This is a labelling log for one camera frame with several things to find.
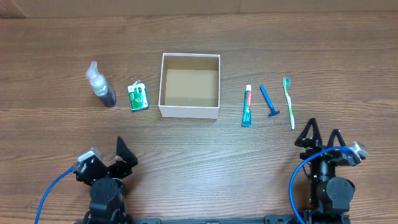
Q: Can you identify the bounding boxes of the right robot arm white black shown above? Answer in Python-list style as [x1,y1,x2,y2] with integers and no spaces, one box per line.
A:
[288,118,361,223]

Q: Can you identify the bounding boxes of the blue disposable razor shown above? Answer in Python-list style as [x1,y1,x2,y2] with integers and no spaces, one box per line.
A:
[260,85,280,117]

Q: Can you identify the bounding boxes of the open white cardboard box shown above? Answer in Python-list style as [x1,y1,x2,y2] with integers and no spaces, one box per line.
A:
[158,53,221,119]

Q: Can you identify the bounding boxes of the green Dettol soap packet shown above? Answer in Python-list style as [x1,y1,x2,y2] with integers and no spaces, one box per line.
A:
[127,80,149,111]

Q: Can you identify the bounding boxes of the green Colgate toothpaste tube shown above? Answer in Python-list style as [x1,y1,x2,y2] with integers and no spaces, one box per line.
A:
[241,85,252,127]

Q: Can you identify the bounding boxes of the green white toothbrush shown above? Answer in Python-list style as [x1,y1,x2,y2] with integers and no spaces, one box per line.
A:
[282,77,295,130]

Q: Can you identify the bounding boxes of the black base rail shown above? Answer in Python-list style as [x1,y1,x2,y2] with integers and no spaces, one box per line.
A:
[132,215,296,224]

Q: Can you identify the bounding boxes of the clear spray bottle dark liquid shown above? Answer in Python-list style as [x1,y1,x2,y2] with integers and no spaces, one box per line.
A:
[86,61,116,108]

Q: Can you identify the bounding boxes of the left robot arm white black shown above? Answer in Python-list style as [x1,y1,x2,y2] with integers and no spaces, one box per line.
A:
[73,136,138,223]

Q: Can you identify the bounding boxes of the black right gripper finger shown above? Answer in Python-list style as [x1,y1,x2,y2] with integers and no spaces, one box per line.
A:
[327,129,346,147]
[295,118,322,146]

